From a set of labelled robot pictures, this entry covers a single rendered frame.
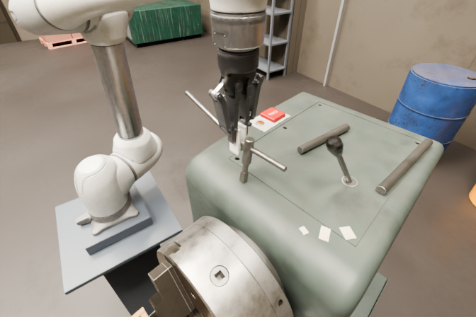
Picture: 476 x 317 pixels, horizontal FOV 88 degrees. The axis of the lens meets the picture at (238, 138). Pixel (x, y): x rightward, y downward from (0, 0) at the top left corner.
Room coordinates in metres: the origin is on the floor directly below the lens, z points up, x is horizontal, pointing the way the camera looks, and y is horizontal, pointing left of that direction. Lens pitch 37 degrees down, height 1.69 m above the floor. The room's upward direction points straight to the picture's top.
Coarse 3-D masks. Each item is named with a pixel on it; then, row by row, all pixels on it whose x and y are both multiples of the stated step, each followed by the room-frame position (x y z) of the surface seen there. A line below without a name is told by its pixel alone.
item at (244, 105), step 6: (246, 78) 0.44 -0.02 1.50; (246, 84) 0.44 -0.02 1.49; (246, 90) 0.44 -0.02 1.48; (246, 96) 0.44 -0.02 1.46; (240, 102) 0.45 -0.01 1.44; (246, 102) 0.45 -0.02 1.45; (240, 108) 0.45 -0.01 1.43; (246, 108) 0.45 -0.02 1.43; (240, 114) 0.46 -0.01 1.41; (246, 114) 0.45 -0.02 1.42; (246, 120) 0.45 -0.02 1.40
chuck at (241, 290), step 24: (192, 240) 0.28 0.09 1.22; (216, 240) 0.27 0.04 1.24; (192, 264) 0.22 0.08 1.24; (216, 264) 0.22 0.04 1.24; (240, 264) 0.23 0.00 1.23; (192, 288) 0.19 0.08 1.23; (216, 288) 0.18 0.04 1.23; (240, 288) 0.19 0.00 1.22; (216, 312) 0.15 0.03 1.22; (240, 312) 0.16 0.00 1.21; (264, 312) 0.16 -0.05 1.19
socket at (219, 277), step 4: (216, 268) 0.22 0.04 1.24; (220, 268) 0.22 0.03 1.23; (224, 268) 0.22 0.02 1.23; (212, 272) 0.21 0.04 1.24; (216, 272) 0.21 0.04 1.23; (220, 272) 0.21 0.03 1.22; (224, 272) 0.21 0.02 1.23; (212, 276) 0.20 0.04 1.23; (216, 276) 0.21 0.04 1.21; (220, 276) 0.21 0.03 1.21; (224, 276) 0.21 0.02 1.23; (228, 276) 0.20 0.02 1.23; (212, 280) 0.20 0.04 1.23; (216, 280) 0.20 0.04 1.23; (220, 280) 0.21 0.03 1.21; (224, 280) 0.20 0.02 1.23; (216, 284) 0.19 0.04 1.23; (220, 284) 0.19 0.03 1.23; (224, 284) 0.19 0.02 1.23
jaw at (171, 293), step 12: (168, 252) 0.27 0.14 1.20; (168, 264) 0.24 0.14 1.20; (156, 276) 0.22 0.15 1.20; (168, 276) 0.22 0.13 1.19; (156, 288) 0.21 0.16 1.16; (168, 288) 0.21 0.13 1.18; (180, 288) 0.21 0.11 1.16; (156, 300) 0.19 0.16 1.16; (168, 300) 0.19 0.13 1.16; (180, 300) 0.20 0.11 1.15; (156, 312) 0.18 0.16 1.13; (168, 312) 0.18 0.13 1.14; (180, 312) 0.18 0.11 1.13
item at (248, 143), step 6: (246, 138) 0.43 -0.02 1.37; (252, 138) 0.43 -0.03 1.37; (246, 144) 0.41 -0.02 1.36; (252, 144) 0.41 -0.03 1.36; (246, 150) 0.41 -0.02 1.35; (246, 156) 0.41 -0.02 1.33; (246, 162) 0.41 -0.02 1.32; (246, 168) 0.41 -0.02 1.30; (240, 174) 0.41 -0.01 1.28; (246, 174) 0.41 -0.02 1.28; (240, 180) 0.41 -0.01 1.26; (246, 180) 0.41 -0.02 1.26
